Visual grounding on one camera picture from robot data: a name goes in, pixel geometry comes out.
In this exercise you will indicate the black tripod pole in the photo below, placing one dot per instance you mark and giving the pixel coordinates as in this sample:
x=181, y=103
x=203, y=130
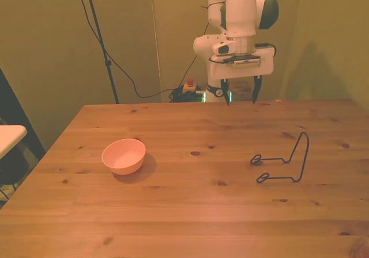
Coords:
x=108, y=63

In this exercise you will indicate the white side table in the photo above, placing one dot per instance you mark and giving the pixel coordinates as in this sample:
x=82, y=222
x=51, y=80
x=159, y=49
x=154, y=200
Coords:
x=10, y=138

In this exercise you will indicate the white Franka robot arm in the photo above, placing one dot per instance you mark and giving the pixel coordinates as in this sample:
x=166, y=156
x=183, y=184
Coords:
x=240, y=9

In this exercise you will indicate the black panel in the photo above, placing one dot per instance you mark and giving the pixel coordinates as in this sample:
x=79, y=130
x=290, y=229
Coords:
x=17, y=108

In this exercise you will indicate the red emergency stop button box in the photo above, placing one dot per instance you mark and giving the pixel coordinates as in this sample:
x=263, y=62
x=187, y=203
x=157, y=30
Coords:
x=189, y=88

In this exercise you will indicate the pink plastic bowl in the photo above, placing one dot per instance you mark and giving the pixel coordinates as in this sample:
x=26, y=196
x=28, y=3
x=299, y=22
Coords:
x=124, y=160

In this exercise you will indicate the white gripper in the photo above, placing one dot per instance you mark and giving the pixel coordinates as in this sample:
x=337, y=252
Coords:
x=245, y=71

